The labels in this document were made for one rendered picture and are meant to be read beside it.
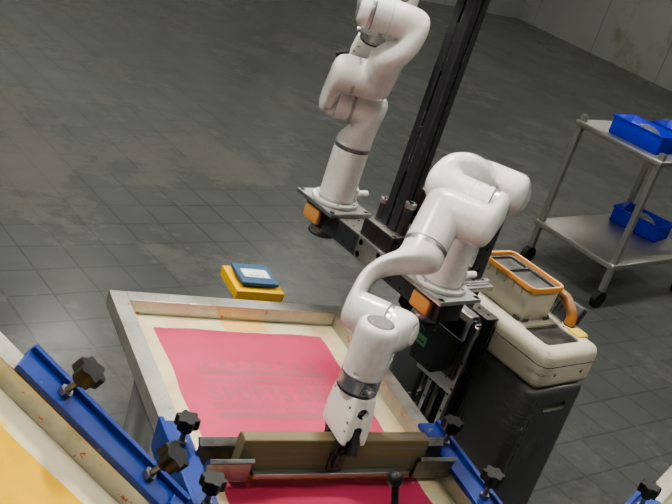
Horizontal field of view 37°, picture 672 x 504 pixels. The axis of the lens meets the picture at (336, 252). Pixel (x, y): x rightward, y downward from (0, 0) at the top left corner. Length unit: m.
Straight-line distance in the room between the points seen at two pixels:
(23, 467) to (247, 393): 0.84
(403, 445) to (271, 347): 0.48
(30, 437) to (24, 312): 2.72
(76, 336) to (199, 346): 1.82
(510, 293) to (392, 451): 1.15
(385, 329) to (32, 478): 0.67
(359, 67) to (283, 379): 0.79
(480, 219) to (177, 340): 0.72
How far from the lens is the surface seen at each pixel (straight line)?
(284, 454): 1.83
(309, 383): 2.20
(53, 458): 1.39
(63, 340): 3.96
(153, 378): 2.00
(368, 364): 1.75
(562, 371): 2.95
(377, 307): 1.81
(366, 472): 1.92
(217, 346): 2.23
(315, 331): 2.41
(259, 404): 2.07
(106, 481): 1.42
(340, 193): 2.65
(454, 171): 2.03
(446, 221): 1.89
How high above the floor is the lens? 2.06
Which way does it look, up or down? 23 degrees down
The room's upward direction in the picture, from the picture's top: 18 degrees clockwise
